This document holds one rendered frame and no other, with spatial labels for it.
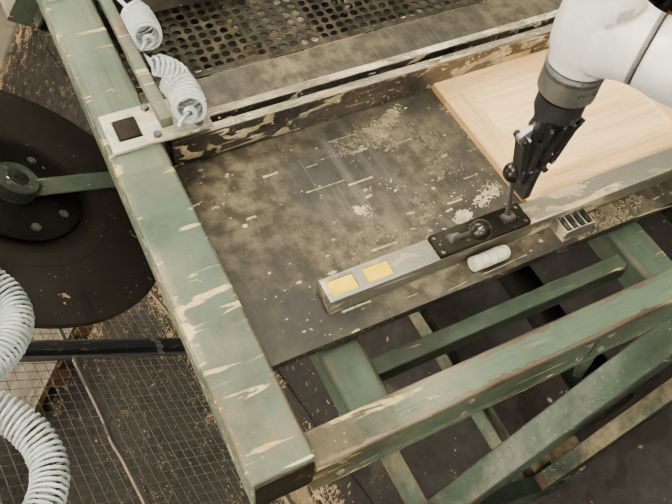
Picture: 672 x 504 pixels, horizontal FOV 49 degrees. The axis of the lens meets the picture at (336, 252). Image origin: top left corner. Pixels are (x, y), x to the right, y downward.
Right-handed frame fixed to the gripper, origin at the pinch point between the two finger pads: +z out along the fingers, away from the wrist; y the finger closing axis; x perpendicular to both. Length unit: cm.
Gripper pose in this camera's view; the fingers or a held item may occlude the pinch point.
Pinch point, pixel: (526, 180)
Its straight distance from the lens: 132.4
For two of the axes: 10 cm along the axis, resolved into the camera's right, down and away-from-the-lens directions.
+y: 8.9, -3.3, 3.1
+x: -4.5, -7.5, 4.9
